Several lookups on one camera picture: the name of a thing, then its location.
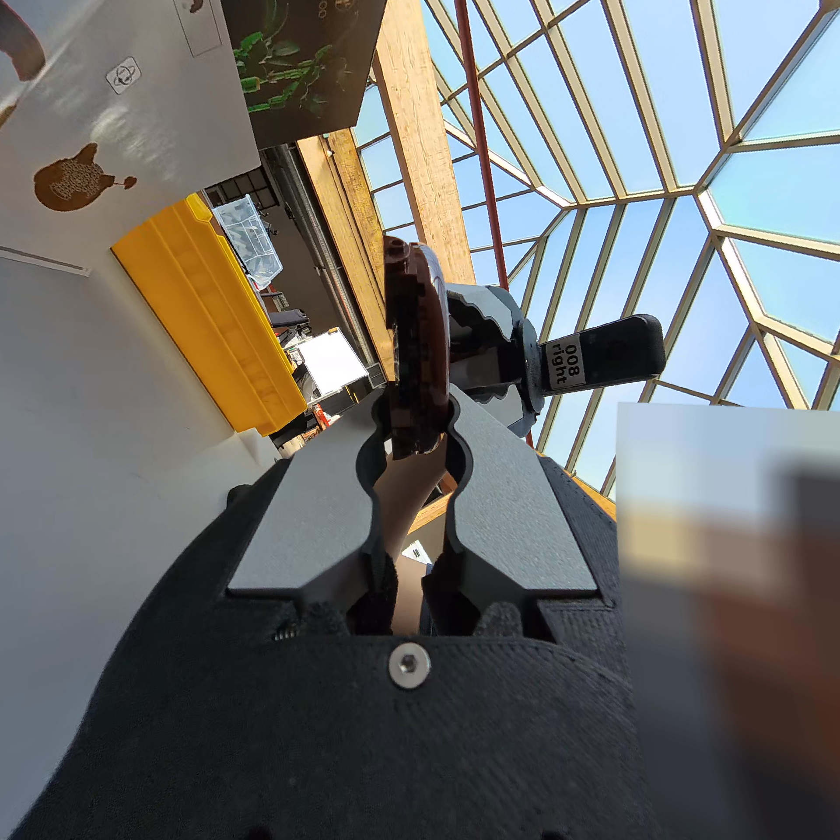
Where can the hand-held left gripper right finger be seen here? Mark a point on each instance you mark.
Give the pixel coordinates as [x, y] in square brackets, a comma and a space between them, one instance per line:
[518, 525]

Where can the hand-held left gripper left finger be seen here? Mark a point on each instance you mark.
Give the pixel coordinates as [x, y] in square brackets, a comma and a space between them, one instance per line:
[308, 518]

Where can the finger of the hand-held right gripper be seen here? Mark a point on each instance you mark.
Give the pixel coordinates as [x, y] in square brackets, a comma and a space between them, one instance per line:
[515, 423]
[502, 305]

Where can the brown round brick model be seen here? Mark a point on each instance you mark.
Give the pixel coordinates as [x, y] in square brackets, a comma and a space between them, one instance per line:
[413, 341]

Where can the white whiteboard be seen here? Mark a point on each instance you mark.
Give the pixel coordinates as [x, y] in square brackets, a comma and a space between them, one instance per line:
[331, 364]

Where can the red ceiling pipe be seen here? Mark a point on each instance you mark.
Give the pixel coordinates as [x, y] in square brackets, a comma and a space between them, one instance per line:
[480, 131]

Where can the wooden roof beam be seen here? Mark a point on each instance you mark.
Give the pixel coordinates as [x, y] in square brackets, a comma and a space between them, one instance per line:
[420, 131]

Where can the yellow plastic bin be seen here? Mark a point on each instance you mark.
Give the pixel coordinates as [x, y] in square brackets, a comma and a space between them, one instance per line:
[210, 315]

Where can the clear plastic storage box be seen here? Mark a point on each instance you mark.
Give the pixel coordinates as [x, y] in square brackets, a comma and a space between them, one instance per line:
[249, 236]

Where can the black toy set box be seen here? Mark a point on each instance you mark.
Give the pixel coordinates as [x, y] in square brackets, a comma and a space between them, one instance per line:
[295, 65]

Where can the building instruction booklet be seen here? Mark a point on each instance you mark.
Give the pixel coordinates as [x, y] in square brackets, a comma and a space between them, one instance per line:
[131, 131]

